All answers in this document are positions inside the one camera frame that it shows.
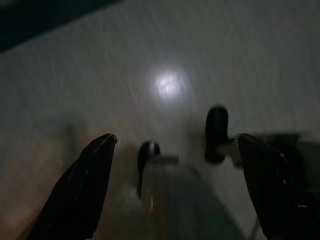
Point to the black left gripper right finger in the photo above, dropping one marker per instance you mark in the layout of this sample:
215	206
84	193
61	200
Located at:
277	190

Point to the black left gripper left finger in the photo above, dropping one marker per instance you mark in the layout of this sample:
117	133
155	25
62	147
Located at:
77	190

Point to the black caster wheel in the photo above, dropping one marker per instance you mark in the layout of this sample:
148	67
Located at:
216	135

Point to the grey metal base frame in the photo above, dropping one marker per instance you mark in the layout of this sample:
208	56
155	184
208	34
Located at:
185	200

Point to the blue upholstered bed frame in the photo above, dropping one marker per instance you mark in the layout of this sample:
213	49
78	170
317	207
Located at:
30	17

